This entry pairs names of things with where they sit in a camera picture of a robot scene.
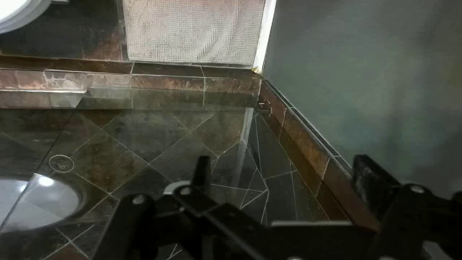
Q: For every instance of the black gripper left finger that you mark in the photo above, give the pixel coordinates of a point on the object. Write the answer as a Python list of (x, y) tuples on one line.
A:
[(145, 225)]

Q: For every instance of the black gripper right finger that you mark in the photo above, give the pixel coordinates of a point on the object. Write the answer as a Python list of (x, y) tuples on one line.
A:
[(419, 221)]

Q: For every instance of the glass shower door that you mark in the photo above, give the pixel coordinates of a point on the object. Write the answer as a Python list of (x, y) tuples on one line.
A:
[(154, 139)]

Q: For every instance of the metal door hinge clip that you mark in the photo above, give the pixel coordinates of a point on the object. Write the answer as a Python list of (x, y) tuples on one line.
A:
[(263, 105)]

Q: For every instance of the round shower drain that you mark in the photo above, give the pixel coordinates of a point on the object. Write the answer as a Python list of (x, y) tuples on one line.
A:
[(61, 162)]

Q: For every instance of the brown tiled shower curb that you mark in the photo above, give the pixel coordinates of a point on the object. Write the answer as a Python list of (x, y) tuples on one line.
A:
[(168, 84)]

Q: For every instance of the fixed glass shower panel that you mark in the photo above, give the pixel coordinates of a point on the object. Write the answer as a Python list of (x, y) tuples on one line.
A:
[(30, 134)]

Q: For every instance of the white toilet bowl with lid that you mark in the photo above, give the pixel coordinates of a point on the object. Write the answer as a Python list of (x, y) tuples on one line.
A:
[(15, 9)]

